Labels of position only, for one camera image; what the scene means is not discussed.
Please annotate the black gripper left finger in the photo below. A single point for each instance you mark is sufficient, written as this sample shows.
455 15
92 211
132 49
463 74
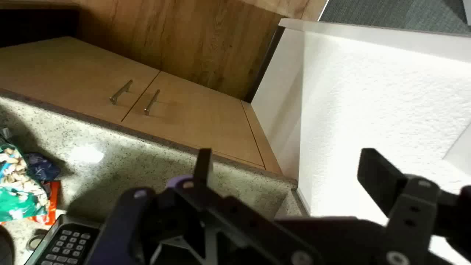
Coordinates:
204 167

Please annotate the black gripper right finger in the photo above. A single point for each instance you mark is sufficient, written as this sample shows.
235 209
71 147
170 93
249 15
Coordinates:
380 177

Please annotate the narrow wooden cabinet door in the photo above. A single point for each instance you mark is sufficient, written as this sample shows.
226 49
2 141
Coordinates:
196 122

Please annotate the orange snack bag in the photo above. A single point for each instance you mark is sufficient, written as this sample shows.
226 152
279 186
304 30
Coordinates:
54 200

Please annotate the black microwave oven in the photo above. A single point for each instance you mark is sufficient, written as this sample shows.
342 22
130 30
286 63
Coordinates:
67 243

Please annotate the blue snack bag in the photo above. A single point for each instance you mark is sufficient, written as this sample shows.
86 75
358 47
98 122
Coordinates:
43 167

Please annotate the wide wooden cabinet door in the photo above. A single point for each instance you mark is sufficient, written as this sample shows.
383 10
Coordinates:
64 74

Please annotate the teal colourful snack bag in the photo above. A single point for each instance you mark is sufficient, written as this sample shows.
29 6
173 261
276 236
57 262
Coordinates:
17 189

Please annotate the dark cylindrical container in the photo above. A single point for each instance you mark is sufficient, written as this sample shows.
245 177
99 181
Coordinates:
5 245

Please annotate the white wall switch plate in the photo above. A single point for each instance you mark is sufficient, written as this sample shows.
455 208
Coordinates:
463 152

